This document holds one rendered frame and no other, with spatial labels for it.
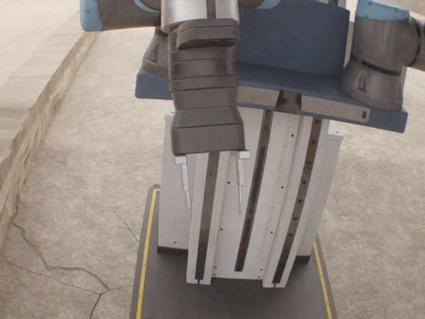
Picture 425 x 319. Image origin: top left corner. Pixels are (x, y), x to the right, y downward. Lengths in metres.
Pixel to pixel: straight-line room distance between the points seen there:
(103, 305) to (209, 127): 1.46
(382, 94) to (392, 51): 0.12
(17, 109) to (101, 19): 2.06
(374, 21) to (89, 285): 1.57
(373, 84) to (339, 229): 1.59
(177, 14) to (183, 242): 1.23
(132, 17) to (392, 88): 0.62
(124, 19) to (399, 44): 0.63
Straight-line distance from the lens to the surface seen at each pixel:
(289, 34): 1.13
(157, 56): 1.00
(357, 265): 2.32
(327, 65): 1.17
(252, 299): 1.53
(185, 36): 0.44
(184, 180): 0.48
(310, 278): 1.66
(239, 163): 0.49
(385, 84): 1.05
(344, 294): 2.12
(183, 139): 0.49
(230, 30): 0.43
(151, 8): 0.66
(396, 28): 1.04
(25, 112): 2.88
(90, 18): 0.89
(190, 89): 0.49
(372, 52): 1.04
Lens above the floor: 1.39
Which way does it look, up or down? 29 degrees down
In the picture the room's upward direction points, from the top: 8 degrees clockwise
